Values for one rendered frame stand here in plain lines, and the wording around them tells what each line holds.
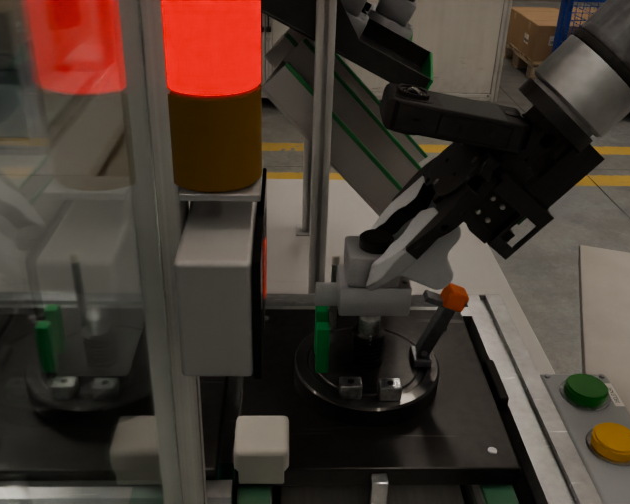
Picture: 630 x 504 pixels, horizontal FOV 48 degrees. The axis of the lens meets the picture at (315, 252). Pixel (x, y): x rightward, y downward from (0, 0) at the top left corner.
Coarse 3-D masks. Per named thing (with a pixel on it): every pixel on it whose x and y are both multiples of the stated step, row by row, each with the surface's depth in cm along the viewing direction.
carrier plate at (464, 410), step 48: (288, 336) 75; (288, 384) 68; (480, 384) 69; (336, 432) 62; (384, 432) 62; (432, 432) 63; (480, 432) 63; (288, 480) 59; (336, 480) 59; (432, 480) 60; (480, 480) 60
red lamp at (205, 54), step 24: (168, 0) 32; (192, 0) 31; (216, 0) 31; (240, 0) 32; (168, 24) 32; (192, 24) 32; (216, 24) 32; (240, 24) 32; (168, 48) 33; (192, 48) 32; (216, 48) 32; (240, 48) 33; (168, 72) 34; (192, 72) 33; (216, 72) 33; (240, 72) 34
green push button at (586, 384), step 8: (576, 376) 70; (584, 376) 70; (592, 376) 70; (568, 384) 69; (576, 384) 69; (584, 384) 69; (592, 384) 69; (600, 384) 69; (568, 392) 68; (576, 392) 68; (584, 392) 68; (592, 392) 68; (600, 392) 68; (608, 392) 68; (576, 400) 68; (584, 400) 67; (592, 400) 67; (600, 400) 67
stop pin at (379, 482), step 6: (372, 474) 59; (378, 474) 59; (384, 474) 59; (372, 480) 58; (378, 480) 58; (384, 480) 58; (372, 486) 58; (378, 486) 58; (384, 486) 58; (372, 492) 58; (378, 492) 58; (384, 492) 58; (372, 498) 59; (378, 498) 59; (384, 498) 59
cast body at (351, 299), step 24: (360, 240) 61; (384, 240) 61; (360, 264) 60; (336, 288) 64; (360, 288) 62; (384, 288) 62; (408, 288) 62; (360, 312) 63; (384, 312) 63; (408, 312) 63
